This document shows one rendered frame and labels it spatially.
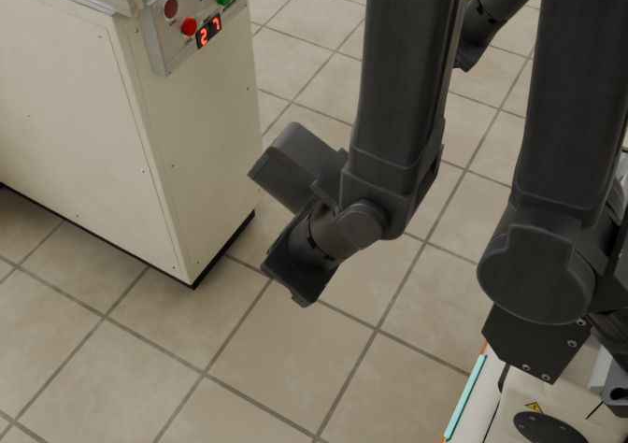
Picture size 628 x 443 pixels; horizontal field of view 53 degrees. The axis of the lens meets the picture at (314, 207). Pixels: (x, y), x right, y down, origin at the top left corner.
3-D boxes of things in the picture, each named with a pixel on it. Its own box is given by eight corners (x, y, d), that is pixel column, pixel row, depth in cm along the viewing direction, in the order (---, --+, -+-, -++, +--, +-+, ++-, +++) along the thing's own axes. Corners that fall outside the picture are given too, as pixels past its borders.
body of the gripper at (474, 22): (432, 41, 86) (463, 6, 80) (460, 4, 92) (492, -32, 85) (467, 71, 86) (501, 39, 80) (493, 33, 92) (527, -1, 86)
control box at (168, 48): (150, 72, 105) (132, -2, 94) (233, 0, 118) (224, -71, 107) (167, 78, 104) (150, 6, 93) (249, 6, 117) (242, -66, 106)
